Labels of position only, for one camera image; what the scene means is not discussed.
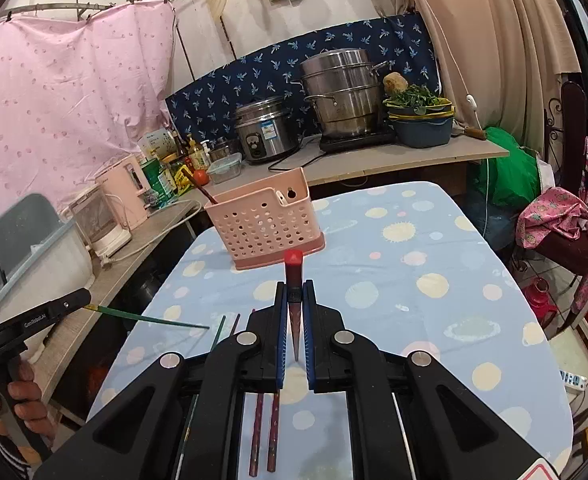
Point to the yellow rimmed basin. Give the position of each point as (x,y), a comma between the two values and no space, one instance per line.
(444,107)

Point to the white storage box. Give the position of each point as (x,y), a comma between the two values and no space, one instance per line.
(33,245)

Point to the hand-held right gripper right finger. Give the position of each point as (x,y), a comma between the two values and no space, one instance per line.
(308,340)

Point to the pink plastic chopstick basket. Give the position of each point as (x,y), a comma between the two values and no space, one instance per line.
(264,230)

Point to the black induction cooker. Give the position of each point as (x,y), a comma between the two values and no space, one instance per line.
(359,142)

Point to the blue plastic basin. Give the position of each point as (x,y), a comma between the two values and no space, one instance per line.
(421,132)

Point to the pink dotted sheet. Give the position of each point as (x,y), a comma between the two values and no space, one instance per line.
(73,85)

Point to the stainless steel steamer pot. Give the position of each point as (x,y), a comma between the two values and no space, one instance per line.
(344,95)

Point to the yellow snack packet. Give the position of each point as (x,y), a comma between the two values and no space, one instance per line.
(183,179)

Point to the red plastic object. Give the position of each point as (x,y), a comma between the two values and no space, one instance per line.
(539,302)

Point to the person's left hand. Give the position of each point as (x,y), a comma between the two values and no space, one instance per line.
(26,395)

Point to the green chopstick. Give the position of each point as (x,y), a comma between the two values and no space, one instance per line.
(219,330)
(148,318)

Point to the pink electric kettle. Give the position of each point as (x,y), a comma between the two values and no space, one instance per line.
(121,195)

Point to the white carton box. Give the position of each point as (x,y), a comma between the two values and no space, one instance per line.
(156,144)

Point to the green leafy vegetables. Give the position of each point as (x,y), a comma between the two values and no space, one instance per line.
(414,96)

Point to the white glass kettle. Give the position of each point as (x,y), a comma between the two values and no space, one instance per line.
(98,225)

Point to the small steel pot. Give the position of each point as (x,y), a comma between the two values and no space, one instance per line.
(222,149)

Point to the wooden counter board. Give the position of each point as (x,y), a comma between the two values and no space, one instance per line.
(108,280)
(399,160)

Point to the white power strip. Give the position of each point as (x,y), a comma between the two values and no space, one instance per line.
(573,379)

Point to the dark metal chair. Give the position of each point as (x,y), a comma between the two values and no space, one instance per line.
(571,125)

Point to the yellow-brown lumpy object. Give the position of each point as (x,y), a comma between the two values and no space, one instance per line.
(391,83)

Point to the blue polka dot tablecloth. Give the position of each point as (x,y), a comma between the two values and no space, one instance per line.
(404,280)

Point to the red tomato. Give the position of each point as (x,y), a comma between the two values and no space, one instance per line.
(201,177)

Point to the navy leaf print cloth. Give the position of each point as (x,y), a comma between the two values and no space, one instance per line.
(274,70)

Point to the green plastic bag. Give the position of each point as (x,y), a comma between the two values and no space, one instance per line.
(509,170)

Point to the beige curtain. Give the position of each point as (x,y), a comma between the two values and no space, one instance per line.
(504,50)

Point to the silver rice cooker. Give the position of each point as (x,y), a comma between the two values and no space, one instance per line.
(269,130)

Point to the pink printed cloth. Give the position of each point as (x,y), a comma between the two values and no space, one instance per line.
(559,220)

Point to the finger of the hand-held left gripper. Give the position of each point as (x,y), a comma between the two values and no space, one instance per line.
(58,306)

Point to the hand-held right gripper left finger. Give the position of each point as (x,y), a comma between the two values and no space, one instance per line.
(281,340)

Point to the green tin can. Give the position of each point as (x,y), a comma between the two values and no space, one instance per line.
(158,182)

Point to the clear lidded food container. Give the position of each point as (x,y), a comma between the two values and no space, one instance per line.
(224,170)

